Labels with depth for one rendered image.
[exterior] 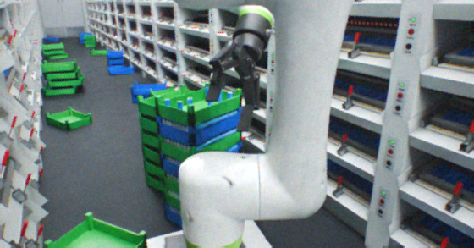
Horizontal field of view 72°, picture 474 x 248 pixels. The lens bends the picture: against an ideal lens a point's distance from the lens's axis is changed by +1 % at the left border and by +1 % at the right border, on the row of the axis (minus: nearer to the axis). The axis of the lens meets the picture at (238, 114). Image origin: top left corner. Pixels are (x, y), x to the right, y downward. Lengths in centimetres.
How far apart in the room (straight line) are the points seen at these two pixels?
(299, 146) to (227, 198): 16
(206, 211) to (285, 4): 38
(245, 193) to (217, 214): 7
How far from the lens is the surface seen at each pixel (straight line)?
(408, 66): 114
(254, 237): 84
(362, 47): 133
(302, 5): 47
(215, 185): 60
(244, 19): 84
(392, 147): 122
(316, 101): 53
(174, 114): 124
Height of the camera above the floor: 91
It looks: 19 degrees down
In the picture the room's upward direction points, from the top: straight up
